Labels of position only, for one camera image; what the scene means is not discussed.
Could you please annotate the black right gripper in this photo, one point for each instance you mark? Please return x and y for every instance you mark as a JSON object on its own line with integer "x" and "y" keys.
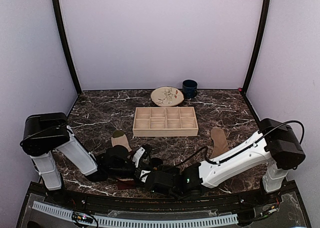
{"x": 168, "y": 169}

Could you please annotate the black argyle sock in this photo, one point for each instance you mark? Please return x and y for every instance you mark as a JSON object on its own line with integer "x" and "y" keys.
{"x": 155, "y": 164}

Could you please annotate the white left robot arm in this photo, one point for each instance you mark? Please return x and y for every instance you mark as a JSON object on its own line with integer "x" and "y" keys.
{"x": 44, "y": 133}

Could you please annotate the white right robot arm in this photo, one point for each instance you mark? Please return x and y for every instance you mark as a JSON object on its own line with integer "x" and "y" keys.
{"x": 274, "y": 143}

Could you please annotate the beige striped sock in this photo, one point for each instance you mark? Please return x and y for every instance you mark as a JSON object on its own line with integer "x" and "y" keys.
{"x": 122, "y": 167}

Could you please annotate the wooden compartment tray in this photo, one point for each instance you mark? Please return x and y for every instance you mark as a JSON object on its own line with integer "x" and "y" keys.
{"x": 165, "y": 122}

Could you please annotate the tan plain sock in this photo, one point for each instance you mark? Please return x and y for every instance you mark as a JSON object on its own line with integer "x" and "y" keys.
{"x": 220, "y": 144}

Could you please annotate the patterned ceramic plate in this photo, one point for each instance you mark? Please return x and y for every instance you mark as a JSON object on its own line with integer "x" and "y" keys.
{"x": 167, "y": 96}

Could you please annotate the dark blue mug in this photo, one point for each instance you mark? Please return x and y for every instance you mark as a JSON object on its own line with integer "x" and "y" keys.
{"x": 189, "y": 89}

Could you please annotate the white slotted cable duct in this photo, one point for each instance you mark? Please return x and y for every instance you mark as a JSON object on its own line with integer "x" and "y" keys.
{"x": 83, "y": 219}

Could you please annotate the left black corner post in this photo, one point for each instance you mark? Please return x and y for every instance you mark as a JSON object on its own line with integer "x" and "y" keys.
{"x": 65, "y": 45}

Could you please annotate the black corner post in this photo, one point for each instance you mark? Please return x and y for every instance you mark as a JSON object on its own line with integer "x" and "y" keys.
{"x": 65, "y": 45}
{"x": 257, "y": 45}

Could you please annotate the right black corner post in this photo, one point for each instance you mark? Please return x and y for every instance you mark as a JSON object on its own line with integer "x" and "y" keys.
{"x": 257, "y": 45}

